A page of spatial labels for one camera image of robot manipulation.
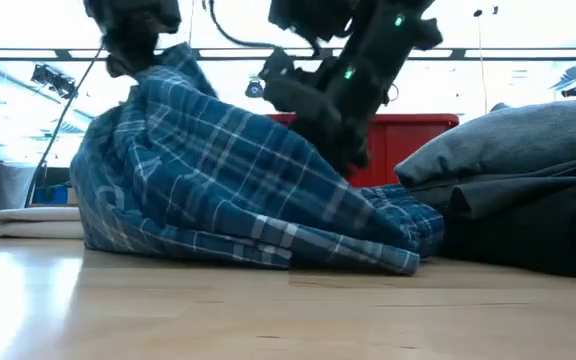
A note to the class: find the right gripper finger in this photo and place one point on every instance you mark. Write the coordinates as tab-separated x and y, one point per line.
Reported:
323	137
358	150

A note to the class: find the black cloth garment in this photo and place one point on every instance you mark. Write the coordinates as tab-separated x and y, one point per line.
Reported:
543	245

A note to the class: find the blue background bin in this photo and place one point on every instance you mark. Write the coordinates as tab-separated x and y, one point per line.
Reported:
53	195

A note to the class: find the red plastic laundry bin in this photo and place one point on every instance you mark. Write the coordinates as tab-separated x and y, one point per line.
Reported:
408	145

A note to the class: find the black ceiling spotlight cluster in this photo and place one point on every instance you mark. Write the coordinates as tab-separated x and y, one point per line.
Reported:
53	80

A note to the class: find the dark ceiling fixture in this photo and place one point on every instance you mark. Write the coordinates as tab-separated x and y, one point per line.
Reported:
573	91

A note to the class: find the round black overhead camera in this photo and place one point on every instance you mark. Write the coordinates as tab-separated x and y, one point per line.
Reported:
254	90

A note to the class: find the blue plaid shirt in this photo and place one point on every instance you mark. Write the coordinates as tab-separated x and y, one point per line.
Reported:
218	175

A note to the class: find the cream canvas tote bag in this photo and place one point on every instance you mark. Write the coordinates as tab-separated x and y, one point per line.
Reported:
33	222

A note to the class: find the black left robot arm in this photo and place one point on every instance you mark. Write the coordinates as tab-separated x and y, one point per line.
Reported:
133	12

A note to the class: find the light grey garment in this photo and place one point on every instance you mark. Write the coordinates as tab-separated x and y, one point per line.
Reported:
508	140

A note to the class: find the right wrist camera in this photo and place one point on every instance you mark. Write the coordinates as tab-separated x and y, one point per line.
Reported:
293	90

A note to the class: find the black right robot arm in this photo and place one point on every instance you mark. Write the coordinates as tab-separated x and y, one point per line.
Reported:
383	35

